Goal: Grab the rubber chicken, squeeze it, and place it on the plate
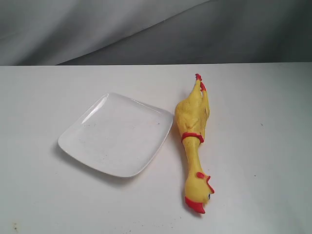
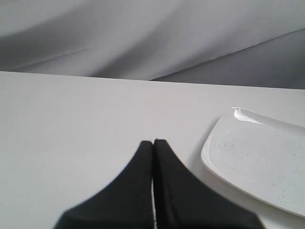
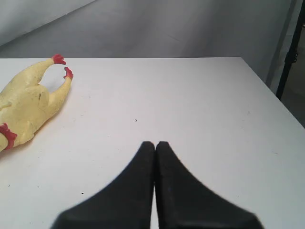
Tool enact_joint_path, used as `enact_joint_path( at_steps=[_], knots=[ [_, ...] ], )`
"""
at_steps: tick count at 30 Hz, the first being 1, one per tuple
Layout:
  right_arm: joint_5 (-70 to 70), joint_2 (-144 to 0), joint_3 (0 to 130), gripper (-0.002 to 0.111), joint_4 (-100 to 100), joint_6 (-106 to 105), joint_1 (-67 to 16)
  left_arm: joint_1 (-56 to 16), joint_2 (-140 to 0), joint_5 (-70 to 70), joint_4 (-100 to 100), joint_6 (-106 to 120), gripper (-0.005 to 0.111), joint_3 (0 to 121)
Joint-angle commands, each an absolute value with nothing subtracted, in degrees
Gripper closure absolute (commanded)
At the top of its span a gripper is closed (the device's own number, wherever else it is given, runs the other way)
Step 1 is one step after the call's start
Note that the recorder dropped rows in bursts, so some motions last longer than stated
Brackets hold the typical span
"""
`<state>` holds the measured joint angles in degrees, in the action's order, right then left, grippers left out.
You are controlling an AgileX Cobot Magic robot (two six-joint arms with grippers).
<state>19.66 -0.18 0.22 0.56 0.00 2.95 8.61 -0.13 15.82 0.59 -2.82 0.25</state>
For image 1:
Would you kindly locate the yellow rubber chicken toy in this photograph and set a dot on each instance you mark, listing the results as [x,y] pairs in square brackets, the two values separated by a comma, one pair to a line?
[191,115]

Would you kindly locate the white square plate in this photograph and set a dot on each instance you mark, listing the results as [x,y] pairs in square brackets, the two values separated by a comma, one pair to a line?
[117,135]

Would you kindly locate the grey backdrop cloth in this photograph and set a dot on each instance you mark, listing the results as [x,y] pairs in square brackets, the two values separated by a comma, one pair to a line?
[135,32]

